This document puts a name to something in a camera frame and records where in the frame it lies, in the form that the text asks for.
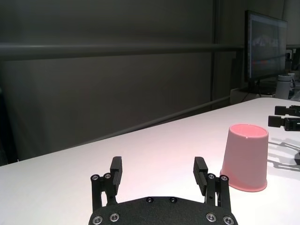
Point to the grey upper crossbar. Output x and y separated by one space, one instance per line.
117 48

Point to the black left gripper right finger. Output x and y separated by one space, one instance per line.
200 173

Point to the pink plastic cup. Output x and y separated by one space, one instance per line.
243 159

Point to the thin grey vertical post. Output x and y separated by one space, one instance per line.
213 70

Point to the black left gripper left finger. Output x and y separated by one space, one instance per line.
116 173

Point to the grey railing bar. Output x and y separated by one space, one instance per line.
164 118

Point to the white cylindrical container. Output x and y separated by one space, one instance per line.
283 86

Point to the black computer monitor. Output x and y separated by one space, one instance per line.
264 47

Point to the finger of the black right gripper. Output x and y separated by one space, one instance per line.
276 121
282 110

